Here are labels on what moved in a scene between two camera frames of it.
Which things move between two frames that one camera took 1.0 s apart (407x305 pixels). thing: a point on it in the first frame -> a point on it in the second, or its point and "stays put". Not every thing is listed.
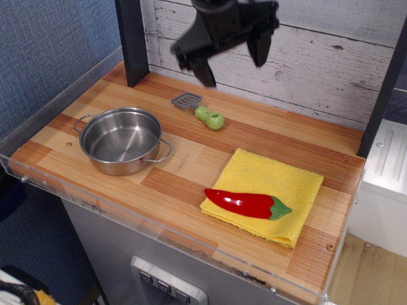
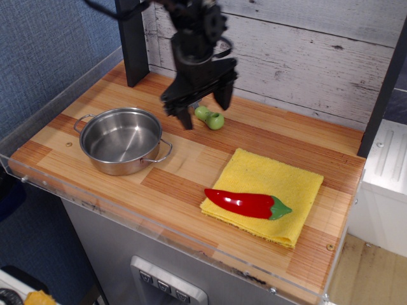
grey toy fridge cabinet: (109, 248) stays put
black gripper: (216, 29) -> (196, 80)
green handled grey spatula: (213, 120) stays put
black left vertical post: (132, 39) stays put
